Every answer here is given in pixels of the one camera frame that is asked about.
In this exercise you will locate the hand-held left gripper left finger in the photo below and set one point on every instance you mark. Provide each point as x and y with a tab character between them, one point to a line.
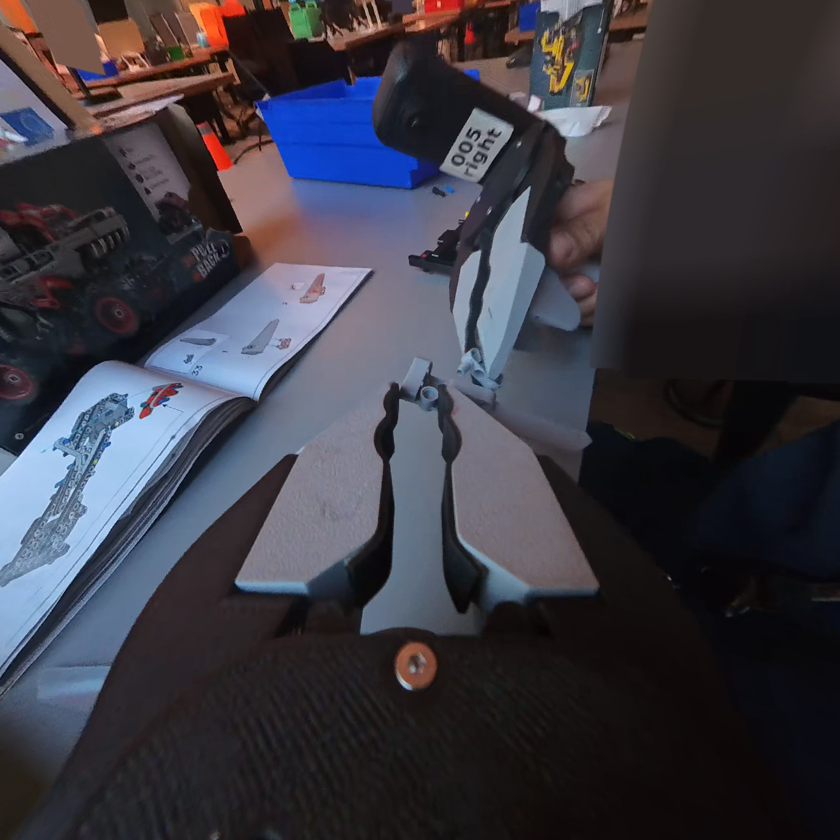
321	499

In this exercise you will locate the blue plastic bin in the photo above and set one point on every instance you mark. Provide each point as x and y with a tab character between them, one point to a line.
341	138

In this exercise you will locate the person's right hand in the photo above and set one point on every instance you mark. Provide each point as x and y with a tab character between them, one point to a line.
581	223

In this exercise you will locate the lego instruction booklet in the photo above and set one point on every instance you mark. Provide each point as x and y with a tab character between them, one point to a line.
131	446

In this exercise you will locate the dark lego truck box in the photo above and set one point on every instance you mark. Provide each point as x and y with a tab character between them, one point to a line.
79	262

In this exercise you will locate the orange traffic cone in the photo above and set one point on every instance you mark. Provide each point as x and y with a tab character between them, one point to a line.
216	148

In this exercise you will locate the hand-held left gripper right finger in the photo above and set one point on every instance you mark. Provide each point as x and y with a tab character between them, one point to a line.
512	518

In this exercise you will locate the white plastic bag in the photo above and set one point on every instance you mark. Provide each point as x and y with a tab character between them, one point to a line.
577	121

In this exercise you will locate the grey lego connector with pins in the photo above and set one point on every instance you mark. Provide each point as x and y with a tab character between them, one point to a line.
478	377

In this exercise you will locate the light grey lego block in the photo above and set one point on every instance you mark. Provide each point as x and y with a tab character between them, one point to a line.
423	387

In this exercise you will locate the lego box with yellow print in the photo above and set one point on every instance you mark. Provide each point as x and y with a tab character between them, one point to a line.
568	52

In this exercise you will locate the green plastic container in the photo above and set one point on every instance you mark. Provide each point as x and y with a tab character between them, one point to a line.
306	19

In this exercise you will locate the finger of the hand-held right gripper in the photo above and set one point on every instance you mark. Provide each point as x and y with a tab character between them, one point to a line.
512	289
464	295

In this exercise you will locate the wooden workbench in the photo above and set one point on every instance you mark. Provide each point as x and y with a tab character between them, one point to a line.
164	82

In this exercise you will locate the person's leg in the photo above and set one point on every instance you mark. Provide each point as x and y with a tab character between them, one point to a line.
768	505

